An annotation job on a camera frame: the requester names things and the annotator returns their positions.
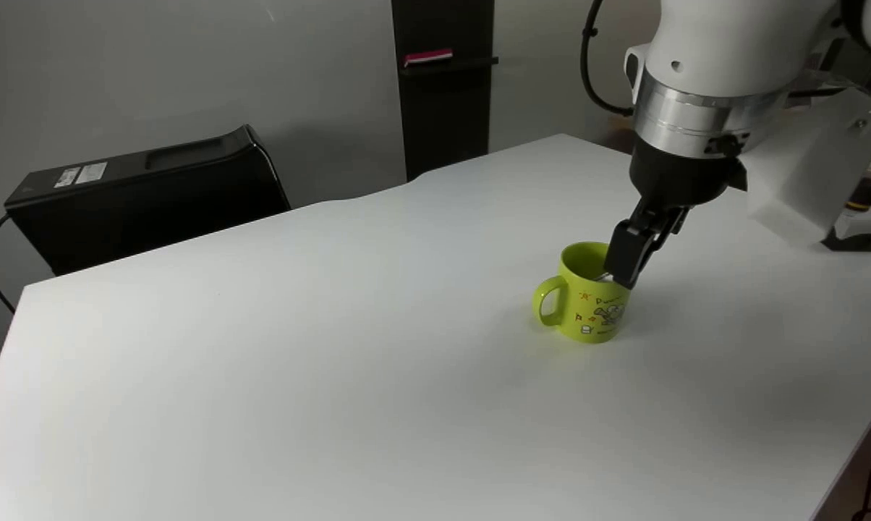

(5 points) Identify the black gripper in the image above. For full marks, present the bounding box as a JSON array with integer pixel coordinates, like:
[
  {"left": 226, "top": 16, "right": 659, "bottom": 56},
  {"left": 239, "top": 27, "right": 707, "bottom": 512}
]
[{"left": 606, "top": 143, "right": 746, "bottom": 291}]

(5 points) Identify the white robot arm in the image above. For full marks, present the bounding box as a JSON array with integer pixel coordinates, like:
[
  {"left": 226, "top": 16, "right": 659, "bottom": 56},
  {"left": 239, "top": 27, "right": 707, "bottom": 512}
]
[{"left": 606, "top": 0, "right": 871, "bottom": 286}]

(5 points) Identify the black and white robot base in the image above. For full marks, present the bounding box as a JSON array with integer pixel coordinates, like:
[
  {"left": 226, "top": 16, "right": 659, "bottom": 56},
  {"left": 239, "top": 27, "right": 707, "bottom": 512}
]
[{"left": 824, "top": 208, "right": 871, "bottom": 253}]

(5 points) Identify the green ceramic mug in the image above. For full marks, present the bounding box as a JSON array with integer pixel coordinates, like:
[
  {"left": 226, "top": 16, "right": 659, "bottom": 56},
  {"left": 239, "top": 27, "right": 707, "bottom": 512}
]
[{"left": 530, "top": 244, "right": 632, "bottom": 344}]

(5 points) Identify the black shelf cabinet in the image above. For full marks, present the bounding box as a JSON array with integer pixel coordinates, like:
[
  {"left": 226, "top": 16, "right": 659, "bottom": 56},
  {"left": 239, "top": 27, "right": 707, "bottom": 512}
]
[{"left": 391, "top": 0, "right": 497, "bottom": 176}]

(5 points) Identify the pink book on shelf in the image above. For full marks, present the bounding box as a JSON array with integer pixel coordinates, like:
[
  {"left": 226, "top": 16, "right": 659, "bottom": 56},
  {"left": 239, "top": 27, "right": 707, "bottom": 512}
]
[{"left": 402, "top": 49, "right": 455, "bottom": 66}]

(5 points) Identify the black computer tower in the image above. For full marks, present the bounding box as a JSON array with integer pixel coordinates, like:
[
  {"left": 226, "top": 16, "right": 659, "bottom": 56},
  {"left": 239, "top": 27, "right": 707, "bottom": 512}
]
[{"left": 2, "top": 124, "right": 289, "bottom": 276}]

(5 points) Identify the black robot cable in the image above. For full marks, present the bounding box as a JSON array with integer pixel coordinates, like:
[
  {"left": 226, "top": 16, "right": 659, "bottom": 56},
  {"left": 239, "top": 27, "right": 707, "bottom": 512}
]
[{"left": 579, "top": 0, "right": 637, "bottom": 119}]

